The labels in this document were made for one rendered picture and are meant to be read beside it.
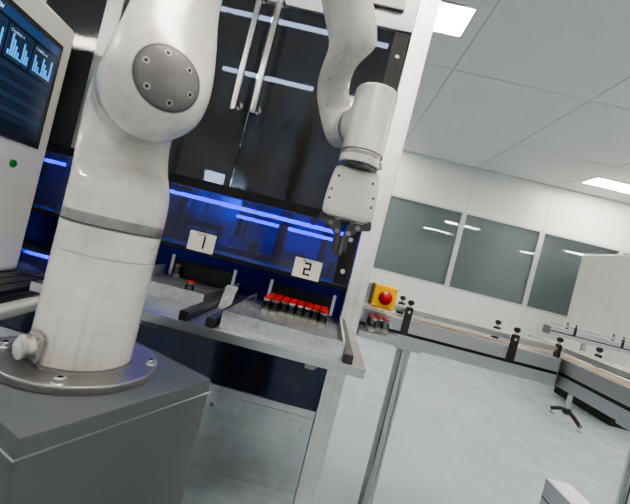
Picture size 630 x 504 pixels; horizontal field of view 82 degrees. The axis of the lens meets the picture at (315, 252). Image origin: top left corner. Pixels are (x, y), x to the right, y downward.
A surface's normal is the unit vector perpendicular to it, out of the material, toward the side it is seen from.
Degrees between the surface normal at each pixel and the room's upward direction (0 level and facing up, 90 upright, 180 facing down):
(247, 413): 90
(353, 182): 90
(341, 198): 94
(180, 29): 62
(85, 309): 90
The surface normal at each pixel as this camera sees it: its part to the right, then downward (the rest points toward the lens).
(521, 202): -0.04, 0.00
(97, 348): 0.65, 0.17
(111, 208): 0.41, 0.08
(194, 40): 0.78, -0.28
